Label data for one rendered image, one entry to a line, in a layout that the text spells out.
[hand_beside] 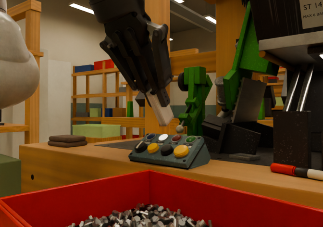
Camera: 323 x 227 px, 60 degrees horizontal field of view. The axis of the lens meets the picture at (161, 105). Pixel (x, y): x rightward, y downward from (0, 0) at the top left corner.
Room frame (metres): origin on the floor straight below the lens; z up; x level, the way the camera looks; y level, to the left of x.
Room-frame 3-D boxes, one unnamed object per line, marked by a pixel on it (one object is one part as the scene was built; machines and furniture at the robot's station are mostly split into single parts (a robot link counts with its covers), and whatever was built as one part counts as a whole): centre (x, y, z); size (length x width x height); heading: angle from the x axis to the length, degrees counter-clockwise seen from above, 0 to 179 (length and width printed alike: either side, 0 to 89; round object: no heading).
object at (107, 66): (6.93, 1.29, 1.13); 2.48 x 0.54 x 2.27; 54
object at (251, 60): (0.71, -0.25, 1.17); 0.13 x 0.12 x 0.20; 52
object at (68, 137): (0.88, 0.29, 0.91); 0.10 x 0.08 x 0.03; 54
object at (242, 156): (0.64, -0.19, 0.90); 0.06 x 0.04 x 0.01; 37
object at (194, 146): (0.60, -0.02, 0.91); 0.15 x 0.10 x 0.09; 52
